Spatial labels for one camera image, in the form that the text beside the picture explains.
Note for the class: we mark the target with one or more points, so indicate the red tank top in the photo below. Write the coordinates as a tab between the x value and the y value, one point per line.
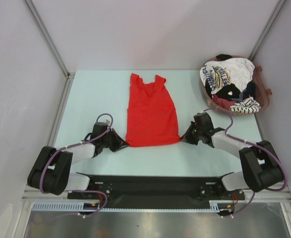
151	114

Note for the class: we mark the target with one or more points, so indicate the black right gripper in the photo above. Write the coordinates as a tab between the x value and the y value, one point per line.
187	136

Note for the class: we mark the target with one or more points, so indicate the maroon tank top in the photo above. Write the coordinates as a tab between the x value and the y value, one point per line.
224	103

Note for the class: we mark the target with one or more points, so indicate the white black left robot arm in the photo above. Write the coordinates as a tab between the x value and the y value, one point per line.
51	172

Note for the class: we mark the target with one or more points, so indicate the navy white striped tank top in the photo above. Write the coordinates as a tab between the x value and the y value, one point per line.
247	106

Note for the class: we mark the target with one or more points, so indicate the white printed tank top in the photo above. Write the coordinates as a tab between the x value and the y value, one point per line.
218	74

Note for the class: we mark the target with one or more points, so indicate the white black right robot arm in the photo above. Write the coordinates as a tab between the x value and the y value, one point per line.
261	168

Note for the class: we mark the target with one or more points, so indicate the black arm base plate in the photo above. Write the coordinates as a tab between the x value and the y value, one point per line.
155	192

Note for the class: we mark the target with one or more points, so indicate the white slotted cable duct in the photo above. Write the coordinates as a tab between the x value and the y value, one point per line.
87	207

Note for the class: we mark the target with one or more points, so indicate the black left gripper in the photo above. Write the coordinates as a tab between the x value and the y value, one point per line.
119	143

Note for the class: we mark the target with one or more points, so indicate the aluminium frame rail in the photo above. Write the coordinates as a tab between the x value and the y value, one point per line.
32	194

